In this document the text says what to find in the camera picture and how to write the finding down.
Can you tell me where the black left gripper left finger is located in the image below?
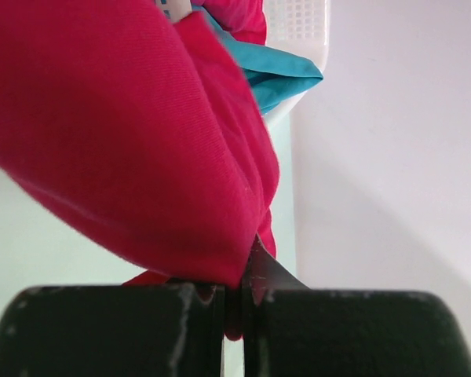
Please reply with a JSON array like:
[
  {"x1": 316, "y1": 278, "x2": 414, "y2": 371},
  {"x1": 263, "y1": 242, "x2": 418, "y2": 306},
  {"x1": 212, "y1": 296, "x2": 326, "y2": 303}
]
[{"x1": 0, "y1": 283, "x2": 225, "y2": 376}]

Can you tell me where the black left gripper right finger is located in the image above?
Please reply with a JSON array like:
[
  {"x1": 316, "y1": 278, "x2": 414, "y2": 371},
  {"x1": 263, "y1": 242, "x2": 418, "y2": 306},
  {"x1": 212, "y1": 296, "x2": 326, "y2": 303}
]
[{"x1": 241, "y1": 240, "x2": 471, "y2": 376}]

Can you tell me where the red t shirt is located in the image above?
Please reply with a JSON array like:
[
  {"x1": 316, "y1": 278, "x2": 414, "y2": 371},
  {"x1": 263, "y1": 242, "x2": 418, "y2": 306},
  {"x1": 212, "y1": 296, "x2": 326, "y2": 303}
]
[
  {"x1": 191, "y1": 0, "x2": 267, "y2": 45},
  {"x1": 0, "y1": 0, "x2": 282, "y2": 341}
]

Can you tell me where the white plastic laundry basket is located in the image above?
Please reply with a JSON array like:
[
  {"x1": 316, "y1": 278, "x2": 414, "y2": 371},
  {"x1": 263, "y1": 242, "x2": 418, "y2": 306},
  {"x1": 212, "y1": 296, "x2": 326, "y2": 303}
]
[{"x1": 261, "y1": 0, "x2": 333, "y2": 126}]

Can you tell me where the teal t shirt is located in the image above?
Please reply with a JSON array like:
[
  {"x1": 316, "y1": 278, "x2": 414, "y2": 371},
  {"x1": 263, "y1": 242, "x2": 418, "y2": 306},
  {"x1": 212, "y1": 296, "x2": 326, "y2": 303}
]
[{"x1": 204, "y1": 12, "x2": 323, "y2": 115}]

